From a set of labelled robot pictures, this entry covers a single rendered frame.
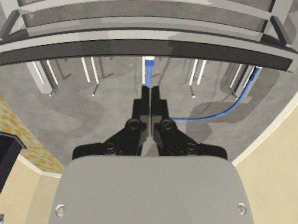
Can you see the blue patch cord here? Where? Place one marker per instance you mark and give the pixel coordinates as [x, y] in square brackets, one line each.
[239, 99]

